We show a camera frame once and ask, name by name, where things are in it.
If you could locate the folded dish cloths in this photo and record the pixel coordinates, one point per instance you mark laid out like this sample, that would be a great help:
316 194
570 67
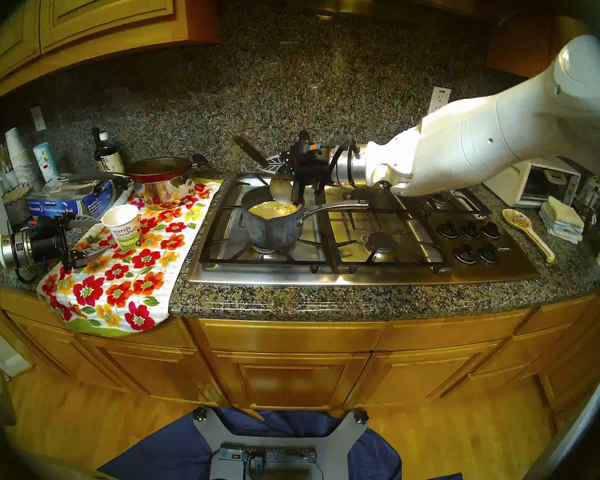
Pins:
562 221

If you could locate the red frying pan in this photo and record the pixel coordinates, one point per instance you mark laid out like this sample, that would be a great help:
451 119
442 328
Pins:
157 170

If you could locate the small black cast iron grate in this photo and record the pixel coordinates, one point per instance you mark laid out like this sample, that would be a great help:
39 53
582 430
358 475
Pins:
475 206

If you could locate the grey power strip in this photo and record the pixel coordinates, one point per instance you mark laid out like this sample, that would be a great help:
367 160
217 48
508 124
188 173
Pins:
280 454

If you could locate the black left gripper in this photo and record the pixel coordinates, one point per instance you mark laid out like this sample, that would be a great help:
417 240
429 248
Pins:
50 244

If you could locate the wooden base cabinet run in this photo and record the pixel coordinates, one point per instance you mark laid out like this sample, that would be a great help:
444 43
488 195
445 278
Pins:
290 374

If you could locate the grain mix in saucepan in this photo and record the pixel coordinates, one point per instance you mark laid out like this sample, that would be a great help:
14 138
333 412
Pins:
275 209

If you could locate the black cooktop knob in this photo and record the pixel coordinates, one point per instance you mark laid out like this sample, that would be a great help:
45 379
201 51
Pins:
448 229
491 229
489 254
471 229
465 254

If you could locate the stainless gas cooktop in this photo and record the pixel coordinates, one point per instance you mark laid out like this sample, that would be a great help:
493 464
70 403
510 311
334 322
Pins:
360 276

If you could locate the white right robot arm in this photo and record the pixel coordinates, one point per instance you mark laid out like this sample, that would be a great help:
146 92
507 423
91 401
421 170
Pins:
480 139

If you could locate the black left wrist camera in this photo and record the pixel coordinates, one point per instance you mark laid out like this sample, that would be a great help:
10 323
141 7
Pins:
44 226

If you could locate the white wall outlet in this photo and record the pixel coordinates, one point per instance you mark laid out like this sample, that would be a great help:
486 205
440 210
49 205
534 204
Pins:
438 98

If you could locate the wooden wall cabinet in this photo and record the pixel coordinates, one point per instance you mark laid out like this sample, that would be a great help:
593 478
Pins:
105 14
515 44

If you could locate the white cup with wooden sticks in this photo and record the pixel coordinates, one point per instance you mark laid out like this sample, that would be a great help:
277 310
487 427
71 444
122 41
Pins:
9 179

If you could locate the crumpled foil sheet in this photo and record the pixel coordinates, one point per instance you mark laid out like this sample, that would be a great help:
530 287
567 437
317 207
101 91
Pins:
75 184

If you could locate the blue foil sheet box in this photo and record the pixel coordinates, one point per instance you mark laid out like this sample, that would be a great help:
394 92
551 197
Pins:
65 206

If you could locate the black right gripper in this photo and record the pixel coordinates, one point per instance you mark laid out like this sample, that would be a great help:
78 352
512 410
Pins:
315 169

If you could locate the black base plate knob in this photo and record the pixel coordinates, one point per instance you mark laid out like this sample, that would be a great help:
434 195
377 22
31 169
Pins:
361 417
200 413

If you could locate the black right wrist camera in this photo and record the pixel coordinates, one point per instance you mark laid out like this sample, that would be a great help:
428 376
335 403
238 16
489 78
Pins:
311 147

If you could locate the blue fabric cover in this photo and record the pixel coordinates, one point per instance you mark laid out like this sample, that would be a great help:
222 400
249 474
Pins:
170 449

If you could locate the dark grey saucepan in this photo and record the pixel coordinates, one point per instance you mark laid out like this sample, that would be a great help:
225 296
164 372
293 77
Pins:
270 234

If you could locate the dark bottle black cap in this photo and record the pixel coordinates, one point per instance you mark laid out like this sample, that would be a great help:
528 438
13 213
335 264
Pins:
95 144

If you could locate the dark bottle white cap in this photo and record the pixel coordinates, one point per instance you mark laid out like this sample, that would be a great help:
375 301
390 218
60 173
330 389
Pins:
111 159

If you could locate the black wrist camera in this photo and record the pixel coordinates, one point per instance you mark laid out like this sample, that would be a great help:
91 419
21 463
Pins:
44 226
311 147

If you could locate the white paper cup stack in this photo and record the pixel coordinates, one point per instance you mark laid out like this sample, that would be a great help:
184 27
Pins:
20 159

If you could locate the white toaster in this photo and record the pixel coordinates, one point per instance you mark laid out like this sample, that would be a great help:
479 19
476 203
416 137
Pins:
535 184

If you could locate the patterned round canister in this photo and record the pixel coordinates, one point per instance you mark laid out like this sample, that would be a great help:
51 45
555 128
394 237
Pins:
16 204

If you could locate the white paper oats cup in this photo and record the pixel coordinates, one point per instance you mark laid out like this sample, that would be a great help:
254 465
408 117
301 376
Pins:
122 231

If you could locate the shiny steel pot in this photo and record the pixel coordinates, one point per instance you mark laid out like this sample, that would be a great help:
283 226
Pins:
162 194

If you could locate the yellow ceramic spoon rest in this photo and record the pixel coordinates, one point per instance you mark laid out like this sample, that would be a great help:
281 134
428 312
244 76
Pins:
517 220

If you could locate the floral kitchen towel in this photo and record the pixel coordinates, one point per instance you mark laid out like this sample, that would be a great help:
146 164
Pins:
125 289

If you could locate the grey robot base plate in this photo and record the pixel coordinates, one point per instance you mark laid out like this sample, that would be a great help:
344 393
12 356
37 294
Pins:
340 444

